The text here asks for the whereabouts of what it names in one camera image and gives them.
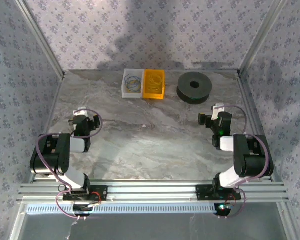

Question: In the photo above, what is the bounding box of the grey cable spool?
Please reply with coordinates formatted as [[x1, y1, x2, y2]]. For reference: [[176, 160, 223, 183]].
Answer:
[[176, 71, 213, 105]]

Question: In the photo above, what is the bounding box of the white plastic bin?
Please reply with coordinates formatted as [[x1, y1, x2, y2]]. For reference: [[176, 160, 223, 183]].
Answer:
[[121, 68, 146, 100]]

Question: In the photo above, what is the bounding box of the yellow plastic bin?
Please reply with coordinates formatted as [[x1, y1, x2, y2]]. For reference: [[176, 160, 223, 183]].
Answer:
[[142, 69, 166, 101]]

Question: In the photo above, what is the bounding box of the black controller board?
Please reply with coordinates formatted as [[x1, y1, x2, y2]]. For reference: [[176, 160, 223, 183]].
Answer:
[[72, 202, 94, 217], [213, 202, 232, 217]]

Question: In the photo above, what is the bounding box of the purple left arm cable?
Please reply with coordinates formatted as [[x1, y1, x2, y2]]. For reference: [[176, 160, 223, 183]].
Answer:
[[37, 108, 104, 220]]

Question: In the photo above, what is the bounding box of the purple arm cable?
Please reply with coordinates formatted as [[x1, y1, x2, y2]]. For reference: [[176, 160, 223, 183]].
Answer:
[[37, 108, 104, 220], [221, 105, 269, 221]]

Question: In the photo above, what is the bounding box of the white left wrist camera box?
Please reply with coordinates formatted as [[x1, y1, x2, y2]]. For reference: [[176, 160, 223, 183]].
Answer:
[[73, 107, 88, 117]]

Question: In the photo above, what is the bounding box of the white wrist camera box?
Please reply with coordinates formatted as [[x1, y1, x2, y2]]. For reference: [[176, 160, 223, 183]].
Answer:
[[73, 107, 88, 117], [212, 103, 226, 120]]

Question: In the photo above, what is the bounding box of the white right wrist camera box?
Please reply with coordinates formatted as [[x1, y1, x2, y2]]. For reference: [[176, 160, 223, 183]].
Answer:
[[212, 103, 226, 120]]

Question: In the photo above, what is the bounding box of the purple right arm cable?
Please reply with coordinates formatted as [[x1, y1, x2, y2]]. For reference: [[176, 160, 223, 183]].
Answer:
[[221, 105, 269, 221]]

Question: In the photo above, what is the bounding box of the aluminium frame rail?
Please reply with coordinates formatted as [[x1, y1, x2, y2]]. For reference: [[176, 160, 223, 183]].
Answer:
[[236, 71, 276, 182]]

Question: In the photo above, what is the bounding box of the blue cable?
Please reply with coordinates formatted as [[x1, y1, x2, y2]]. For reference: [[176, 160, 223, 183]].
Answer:
[[124, 73, 143, 92]]

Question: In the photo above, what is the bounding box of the thin yellow cable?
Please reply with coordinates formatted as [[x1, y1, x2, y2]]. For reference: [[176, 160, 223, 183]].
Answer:
[[128, 78, 142, 92]]

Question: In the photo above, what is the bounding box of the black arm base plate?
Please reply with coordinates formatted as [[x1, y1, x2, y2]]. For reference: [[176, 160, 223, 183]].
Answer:
[[62, 185, 109, 202], [195, 184, 242, 201]]

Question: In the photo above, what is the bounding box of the red wire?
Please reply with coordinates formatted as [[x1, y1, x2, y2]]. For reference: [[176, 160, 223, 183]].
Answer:
[[91, 191, 102, 205], [224, 193, 237, 207]]

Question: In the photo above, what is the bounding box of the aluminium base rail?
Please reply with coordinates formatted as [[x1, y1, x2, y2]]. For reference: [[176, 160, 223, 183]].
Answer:
[[17, 179, 291, 204]]

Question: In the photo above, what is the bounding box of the aluminium frame post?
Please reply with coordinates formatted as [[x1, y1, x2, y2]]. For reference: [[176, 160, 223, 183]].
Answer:
[[238, 0, 288, 76], [14, 0, 66, 77]]

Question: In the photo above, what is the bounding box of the white slotted cable duct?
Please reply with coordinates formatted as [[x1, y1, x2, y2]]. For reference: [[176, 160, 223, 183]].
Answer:
[[26, 203, 218, 215]]

